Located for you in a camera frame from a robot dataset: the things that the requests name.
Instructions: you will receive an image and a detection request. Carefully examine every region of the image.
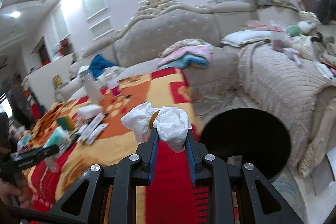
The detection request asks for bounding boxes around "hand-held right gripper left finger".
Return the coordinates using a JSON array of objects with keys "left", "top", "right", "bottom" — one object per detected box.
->
[{"left": 46, "top": 128, "right": 161, "bottom": 224}]

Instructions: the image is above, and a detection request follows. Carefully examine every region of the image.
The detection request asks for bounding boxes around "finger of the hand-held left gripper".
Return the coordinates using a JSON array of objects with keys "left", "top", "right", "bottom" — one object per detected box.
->
[{"left": 39, "top": 145, "right": 60, "bottom": 159}]

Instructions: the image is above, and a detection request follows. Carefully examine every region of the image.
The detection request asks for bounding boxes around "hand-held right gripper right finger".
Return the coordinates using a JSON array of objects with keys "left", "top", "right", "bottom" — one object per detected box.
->
[{"left": 184, "top": 130, "right": 306, "bottom": 224}]

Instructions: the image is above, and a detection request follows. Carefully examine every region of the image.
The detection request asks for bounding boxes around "clear plastic wrapper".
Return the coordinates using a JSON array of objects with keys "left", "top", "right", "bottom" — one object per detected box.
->
[{"left": 43, "top": 156, "right": 59, "bottom": 172}]

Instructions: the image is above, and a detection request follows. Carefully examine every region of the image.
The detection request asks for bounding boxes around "teal tissue packet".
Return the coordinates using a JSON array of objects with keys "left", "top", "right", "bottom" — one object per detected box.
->
[{"left": 43, "top": 125, "right": 72, "bottom": 151}]

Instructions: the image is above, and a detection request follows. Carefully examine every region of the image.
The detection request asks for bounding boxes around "green yellow sponge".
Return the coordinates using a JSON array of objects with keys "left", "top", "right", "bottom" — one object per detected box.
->
[{"left": 56, "top": 115, "right": 76, "bottom": 132}]

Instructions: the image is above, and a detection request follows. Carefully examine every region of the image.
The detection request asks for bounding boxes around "white tissue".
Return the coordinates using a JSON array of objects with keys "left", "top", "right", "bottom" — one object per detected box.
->
[{"left": 120, "top": 101, "right": 191, "bottom": 153}]

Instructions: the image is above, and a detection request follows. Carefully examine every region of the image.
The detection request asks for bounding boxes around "white packet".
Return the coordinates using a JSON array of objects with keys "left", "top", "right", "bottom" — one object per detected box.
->
[{"left": 78, "top": 112, "right": 109, "bottom": 146}]

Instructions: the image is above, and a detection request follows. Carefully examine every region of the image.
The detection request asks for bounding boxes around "black round bin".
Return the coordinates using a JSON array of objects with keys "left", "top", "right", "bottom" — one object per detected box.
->
[{"left": 199, "top": 107, "right": 292, "bottom": 184}]

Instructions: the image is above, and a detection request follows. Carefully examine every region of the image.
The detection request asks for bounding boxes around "person's left hand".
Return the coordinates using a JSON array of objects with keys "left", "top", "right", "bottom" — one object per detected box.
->
[{"left": 0, "top": 182, "right": 32, "bottom": 210}]

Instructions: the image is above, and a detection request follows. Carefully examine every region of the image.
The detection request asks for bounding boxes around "blue face mask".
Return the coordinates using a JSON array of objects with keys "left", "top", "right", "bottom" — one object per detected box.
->
[{"left": 16, "top": 133, "right": 34, "bottom": 150}]

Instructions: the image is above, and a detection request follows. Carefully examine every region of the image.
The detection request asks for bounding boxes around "white foam block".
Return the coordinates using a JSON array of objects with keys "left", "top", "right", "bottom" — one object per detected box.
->
[{"left": 77, "top": 105, "right": 104, "bottom": 120}]

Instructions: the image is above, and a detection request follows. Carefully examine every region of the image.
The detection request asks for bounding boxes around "red orange printed blanket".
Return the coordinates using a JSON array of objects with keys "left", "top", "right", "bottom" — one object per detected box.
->
[{"left": 22, "top": 67, "right": 209, "bottom": 224}]

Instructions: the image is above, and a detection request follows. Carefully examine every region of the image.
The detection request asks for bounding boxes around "yellow jar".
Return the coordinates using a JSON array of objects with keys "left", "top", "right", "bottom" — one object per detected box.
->
[{"left": 52, "top": 74, "right": 63, "bottom": 88}]

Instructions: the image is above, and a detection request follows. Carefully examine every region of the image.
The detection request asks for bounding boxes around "white cabinet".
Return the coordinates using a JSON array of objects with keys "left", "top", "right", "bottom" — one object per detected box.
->
[{"left": 22, "top": 53, "right": 80, "bottom": 107}]

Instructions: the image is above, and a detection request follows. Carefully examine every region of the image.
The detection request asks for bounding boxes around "beige thermos bottle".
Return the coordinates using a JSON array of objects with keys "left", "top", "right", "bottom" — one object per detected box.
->
[{"left": 78, "top": 66, "right": 104, "bottom": 104}]

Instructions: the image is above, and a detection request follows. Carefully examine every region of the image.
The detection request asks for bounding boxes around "white pink-label pill bottle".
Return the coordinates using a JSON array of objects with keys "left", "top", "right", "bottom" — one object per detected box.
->
[{"left": 106, "top": 74, "right": 122, "bottom": 98}]

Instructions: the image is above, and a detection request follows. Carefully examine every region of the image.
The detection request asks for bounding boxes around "light blue folded blanket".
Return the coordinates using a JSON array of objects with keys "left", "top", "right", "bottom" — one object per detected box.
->
[{"left": 181, "top": 54, "right": 210, "bottom": 69}]

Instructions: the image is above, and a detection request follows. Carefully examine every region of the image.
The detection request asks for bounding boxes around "blue padded jacket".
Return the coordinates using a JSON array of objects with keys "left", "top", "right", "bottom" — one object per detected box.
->
[{"left": 90, "top": 54, "right": 116, "bottom": 77}]

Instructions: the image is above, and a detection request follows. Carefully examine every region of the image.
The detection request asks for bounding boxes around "pink folded blanket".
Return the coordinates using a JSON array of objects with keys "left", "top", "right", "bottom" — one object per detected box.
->
[{"left": 158, "top": 44, "right": 215, "bottom": 69}]

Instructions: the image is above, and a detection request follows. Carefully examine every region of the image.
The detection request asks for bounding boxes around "beige quilted bedspread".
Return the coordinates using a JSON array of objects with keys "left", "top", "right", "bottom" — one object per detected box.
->
[{"left": 184, "top": 42, "right": 336, "bottom": 178}]

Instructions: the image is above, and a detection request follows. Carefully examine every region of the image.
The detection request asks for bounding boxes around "beige tufted headboard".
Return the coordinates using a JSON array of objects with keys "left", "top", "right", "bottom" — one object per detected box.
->
[{"left": 112, "top": 0, "right": 224, "bottom": 67}]

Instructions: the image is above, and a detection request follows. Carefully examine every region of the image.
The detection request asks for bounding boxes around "pale ruffled pillow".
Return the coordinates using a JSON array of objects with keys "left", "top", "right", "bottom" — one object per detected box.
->
[{"left": 220, "top": 29, "right": 274, "bottom": 48}]

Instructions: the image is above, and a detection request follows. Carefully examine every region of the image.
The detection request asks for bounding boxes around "clear bag with red print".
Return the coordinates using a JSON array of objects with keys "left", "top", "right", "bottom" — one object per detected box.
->
[{"left": 270, "top": 20, "right": 287, "bottom": 53}]

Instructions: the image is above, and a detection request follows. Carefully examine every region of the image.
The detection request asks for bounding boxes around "green plush toy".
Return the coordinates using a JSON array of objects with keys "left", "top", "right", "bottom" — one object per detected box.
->
[{"left": 286, "top": 20, "right": 317, "bottom": 37}]

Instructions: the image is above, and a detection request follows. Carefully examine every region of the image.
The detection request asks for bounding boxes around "white and lilac handle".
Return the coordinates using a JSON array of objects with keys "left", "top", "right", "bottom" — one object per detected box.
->
[{"left": 284, "top": 48, "right": 303, "bottom": 67}]

